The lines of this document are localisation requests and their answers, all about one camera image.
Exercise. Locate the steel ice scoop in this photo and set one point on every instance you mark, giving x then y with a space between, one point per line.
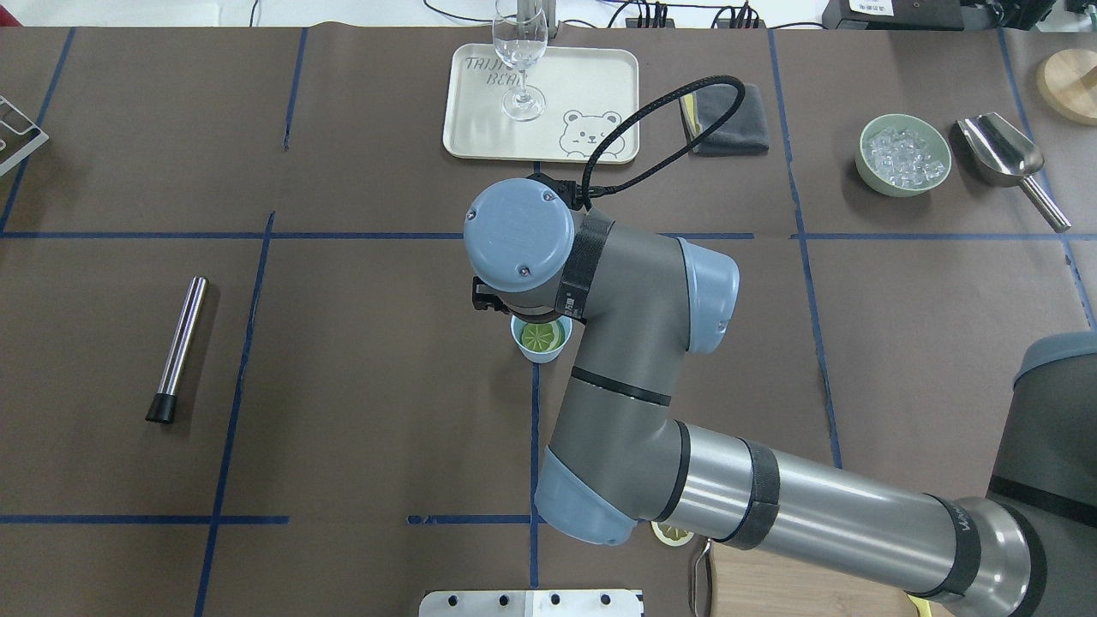
1005 157

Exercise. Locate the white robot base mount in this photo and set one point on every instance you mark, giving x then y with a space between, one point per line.
567 602

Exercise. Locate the white wire cup rack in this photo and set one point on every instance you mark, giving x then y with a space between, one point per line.
20 136

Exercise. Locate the green bowl of ice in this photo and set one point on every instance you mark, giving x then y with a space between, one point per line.
902 156

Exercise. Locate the bamboo cutting board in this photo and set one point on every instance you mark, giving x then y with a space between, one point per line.
756 583

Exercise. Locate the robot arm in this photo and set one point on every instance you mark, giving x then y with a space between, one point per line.
616 457

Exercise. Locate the light blue plastic cup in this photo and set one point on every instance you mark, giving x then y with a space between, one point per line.
516 326

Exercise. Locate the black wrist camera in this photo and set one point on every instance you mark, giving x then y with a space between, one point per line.
485 297

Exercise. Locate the yellow plastic knife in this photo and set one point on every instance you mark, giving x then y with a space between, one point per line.
922 606

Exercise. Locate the yellow lemon half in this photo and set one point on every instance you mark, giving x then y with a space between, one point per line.
541 338

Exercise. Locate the clear wine glass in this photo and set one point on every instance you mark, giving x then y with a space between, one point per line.
520 32

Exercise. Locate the grey folded cloth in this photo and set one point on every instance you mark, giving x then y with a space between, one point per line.
745 133

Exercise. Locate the cream bear serving tray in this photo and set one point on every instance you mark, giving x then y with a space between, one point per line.
589 92

